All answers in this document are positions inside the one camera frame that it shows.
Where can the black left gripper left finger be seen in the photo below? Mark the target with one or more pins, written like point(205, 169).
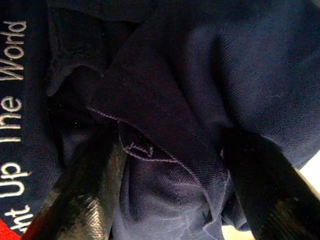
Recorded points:
point(82, 200)

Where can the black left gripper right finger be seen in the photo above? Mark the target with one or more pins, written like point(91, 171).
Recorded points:
point(262, 187)

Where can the navy shirt with red trim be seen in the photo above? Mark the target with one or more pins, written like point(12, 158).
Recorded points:
point(175, 75)

